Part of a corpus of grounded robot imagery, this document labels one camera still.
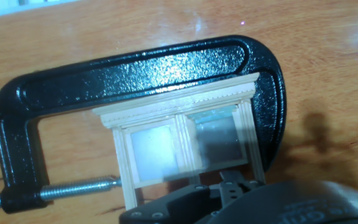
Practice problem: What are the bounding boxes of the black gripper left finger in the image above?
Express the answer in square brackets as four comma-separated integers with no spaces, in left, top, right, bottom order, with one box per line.
[119,170,247,224]

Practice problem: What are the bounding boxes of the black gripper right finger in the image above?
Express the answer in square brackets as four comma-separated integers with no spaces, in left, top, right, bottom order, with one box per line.
[237,170,267,192]

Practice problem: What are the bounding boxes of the small wooden window sash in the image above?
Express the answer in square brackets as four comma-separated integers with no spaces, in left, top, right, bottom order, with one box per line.
[124,124,198,189]
[186,107,250,171]

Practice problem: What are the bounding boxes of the black metal C-clamp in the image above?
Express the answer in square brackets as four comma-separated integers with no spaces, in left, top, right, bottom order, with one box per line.
[0,34,288,215]

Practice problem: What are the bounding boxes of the miniature wooden window frame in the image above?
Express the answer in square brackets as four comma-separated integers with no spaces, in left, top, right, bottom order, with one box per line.
[91,72,267,212]

